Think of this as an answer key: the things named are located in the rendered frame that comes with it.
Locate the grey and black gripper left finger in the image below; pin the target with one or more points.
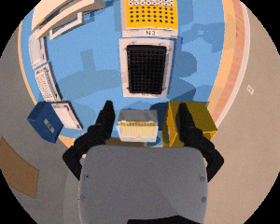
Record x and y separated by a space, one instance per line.
93 137

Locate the blue bench mat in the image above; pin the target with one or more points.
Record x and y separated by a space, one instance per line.
85 62

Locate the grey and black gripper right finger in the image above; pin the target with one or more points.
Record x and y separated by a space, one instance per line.
193 137

